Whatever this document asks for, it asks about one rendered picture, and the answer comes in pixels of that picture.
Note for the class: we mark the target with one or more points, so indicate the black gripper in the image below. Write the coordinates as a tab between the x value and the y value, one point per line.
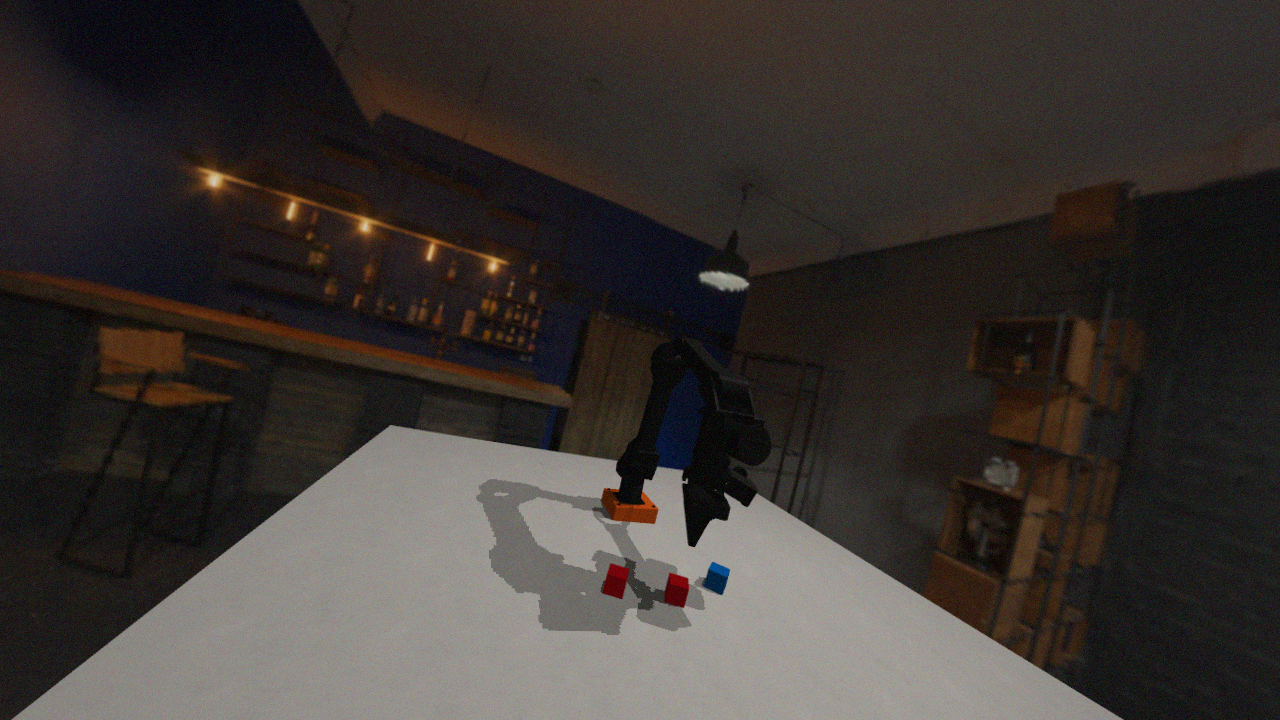
701	502

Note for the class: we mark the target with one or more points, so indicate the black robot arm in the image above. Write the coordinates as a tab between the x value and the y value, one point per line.
729	421

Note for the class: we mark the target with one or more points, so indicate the blue cube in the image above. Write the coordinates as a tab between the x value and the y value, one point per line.
717	578

